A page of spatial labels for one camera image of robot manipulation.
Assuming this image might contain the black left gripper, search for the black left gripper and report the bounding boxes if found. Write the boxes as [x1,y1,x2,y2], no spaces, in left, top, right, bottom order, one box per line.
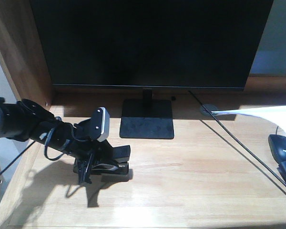
[32,118,112,185]

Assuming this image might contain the black stapler with orange grip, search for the black stapler with orange grip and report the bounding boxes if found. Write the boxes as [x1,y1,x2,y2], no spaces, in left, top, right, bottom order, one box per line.
[73,145,131,177]

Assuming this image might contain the white paper sheet stack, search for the white paper sheet stack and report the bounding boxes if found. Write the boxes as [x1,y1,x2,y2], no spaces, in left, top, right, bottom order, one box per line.
[212,105,286,133]

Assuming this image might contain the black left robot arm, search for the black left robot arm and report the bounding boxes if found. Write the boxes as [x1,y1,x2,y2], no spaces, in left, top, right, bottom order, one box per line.
[0,97,119,183]

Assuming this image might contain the black monitor stand base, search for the black monitor stand base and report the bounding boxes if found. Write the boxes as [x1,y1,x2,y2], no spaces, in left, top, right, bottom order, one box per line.
[120,89,174,139]

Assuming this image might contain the black computer monitor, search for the black computer monitor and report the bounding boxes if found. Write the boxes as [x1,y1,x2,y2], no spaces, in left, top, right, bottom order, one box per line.
[30,0,273,90]

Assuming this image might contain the black computer mouse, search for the black computer mouse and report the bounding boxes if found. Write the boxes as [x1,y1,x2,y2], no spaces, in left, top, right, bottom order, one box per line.
[268,134,286,163]

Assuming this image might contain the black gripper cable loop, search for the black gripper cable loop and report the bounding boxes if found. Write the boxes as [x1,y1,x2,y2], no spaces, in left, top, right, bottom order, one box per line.
[44,124,73,161]

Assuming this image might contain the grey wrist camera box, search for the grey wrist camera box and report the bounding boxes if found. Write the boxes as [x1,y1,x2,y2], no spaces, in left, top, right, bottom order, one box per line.
[89,107,110,142]

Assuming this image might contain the thin black monitor cable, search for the thin black monitor cable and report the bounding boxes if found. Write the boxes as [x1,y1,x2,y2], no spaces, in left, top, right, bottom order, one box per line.
[188,90,286,198]

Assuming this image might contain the grey desk cable grommet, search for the grey desk cable grommet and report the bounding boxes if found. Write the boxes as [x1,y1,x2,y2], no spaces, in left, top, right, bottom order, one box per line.
[200,104,218,117]

